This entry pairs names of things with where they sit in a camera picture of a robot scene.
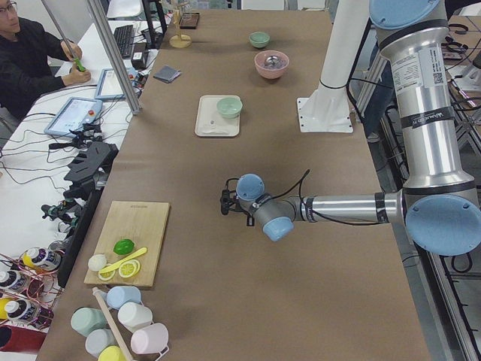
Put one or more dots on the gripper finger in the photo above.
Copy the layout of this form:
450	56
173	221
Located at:
225	207

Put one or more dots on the aluminium frame post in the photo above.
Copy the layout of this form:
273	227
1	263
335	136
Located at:
99	18

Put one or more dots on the yellow cup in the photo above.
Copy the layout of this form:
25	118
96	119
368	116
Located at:
111	353

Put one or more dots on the blue teach pendant far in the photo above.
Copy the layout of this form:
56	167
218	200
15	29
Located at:
108	87

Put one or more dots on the grey and purple cloths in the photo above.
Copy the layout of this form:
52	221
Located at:
167	74

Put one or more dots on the bamboo cutting board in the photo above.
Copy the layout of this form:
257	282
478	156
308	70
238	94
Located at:
143	223

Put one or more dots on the lemon slice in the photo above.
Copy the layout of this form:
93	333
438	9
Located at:
106	276
129	268

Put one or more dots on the green bowl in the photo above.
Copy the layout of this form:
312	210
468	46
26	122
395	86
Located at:
259	40
229	107

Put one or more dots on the blue teach pendant near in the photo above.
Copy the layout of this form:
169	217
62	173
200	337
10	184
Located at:
73	115

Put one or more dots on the person in black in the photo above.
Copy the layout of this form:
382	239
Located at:
25	73

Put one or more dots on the bottom lemon slice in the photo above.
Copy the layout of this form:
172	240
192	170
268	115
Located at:
106	276

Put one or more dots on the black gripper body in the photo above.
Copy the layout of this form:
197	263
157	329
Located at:
243	213

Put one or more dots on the white half lemon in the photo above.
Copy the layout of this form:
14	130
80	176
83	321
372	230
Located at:
97	262

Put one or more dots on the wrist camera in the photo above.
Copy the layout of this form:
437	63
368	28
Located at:
227	193

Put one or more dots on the wooden mug tree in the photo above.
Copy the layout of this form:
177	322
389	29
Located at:
178	40

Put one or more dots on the pink bowl with ice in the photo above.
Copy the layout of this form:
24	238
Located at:
267	73

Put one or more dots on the black stand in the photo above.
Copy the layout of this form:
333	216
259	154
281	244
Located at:
83	175

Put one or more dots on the light blue cup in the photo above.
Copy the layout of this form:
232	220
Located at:
119	295

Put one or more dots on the top lemon slice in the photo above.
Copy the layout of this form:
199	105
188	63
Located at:
129	268

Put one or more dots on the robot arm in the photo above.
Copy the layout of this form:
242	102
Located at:
438	204

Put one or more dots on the cream serving tray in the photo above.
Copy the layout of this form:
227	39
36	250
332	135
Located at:
210	124

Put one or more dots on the green lime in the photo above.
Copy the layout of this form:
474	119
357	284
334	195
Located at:
124	246

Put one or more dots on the white cup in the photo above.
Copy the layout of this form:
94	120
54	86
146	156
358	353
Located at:
134	316

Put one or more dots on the black keyboard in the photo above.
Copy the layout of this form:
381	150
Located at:
124	38

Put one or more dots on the pink cup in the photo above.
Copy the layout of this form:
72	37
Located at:
150	339

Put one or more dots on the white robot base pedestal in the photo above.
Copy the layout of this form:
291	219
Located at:
327	109

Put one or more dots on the green cup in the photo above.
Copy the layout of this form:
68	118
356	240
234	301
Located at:
86	320

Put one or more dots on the green bowl on tray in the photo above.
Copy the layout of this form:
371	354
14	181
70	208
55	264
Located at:
229	107

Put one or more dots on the yellow plastic knife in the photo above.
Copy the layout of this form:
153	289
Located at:
117	264

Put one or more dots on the grey cup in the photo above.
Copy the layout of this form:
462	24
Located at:
98	340

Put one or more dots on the blue teach pendant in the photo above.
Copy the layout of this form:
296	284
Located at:
73	115
108	87

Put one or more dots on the yellow sauce bottle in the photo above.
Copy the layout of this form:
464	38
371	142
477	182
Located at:
42	258

